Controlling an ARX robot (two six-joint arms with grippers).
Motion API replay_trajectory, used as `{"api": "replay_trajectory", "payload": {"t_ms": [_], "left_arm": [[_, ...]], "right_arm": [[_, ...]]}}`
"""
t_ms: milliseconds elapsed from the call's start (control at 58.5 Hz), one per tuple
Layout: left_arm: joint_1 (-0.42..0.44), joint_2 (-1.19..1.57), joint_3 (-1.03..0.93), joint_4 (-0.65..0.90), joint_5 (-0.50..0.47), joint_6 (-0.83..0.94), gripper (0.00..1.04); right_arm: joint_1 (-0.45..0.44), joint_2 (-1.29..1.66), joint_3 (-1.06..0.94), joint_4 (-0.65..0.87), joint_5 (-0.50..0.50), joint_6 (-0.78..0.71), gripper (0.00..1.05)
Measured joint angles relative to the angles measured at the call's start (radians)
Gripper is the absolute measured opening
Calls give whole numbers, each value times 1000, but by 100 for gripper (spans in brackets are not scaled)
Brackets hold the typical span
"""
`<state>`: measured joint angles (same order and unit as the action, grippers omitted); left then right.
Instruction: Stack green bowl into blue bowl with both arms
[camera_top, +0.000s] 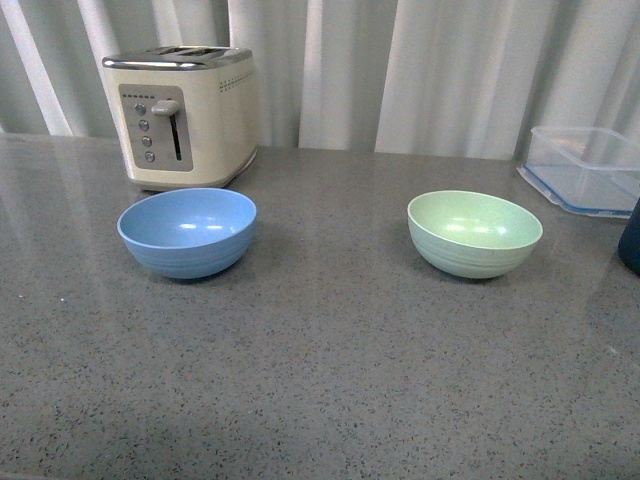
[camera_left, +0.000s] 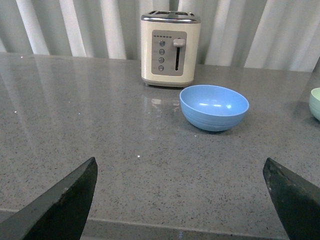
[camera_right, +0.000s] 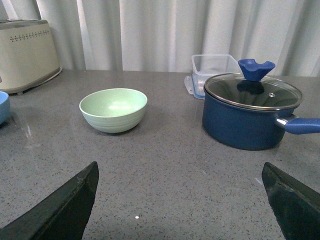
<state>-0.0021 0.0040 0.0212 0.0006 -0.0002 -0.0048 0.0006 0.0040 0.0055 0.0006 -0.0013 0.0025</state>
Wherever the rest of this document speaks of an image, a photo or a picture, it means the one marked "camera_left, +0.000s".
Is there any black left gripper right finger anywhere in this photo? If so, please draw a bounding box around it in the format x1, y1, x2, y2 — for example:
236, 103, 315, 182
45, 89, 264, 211
262, 157, 320, 240

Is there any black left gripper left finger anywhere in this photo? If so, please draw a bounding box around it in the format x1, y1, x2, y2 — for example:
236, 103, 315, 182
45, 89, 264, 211
0, 157, 98, 240

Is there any green bowl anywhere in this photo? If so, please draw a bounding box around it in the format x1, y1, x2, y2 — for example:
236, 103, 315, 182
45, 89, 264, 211
309, 87, 320, 121

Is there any blue bowl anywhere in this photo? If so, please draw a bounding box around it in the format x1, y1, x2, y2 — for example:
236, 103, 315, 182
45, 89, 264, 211
179, 84, 250, 132

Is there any cream two-slot toaster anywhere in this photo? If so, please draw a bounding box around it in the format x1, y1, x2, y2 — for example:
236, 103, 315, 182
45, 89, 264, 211
140, 10, 201, 88

